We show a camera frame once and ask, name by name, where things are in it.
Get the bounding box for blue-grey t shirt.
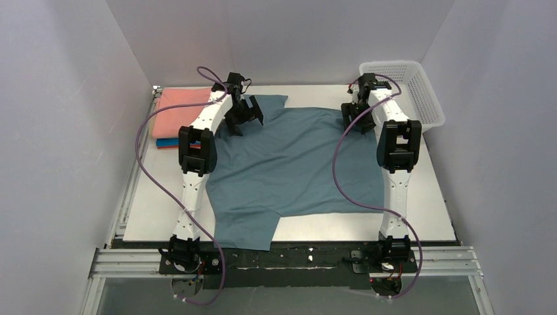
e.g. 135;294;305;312
206;95;384;250

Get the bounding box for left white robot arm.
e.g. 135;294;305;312
161;72;263;261

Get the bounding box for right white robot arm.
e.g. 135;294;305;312
341;73;422;264

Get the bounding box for white plastic basket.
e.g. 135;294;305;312
359;60;445;132

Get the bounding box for orange folded t shirt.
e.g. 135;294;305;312
156;142;200;150

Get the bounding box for pink folded t shirt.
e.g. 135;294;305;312
149;87;211;139

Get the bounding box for blue folded t shirt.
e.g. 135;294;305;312
156;138;179;143

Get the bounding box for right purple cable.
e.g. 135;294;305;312
332;73;424;301

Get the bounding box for purple cable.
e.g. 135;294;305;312
332;73;424;301
135;66;228;306

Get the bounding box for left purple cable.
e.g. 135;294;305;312
135;66;228;306

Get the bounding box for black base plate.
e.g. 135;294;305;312
158;240;418;291

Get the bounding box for aluminium frame rail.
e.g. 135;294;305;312
80;86;495;315

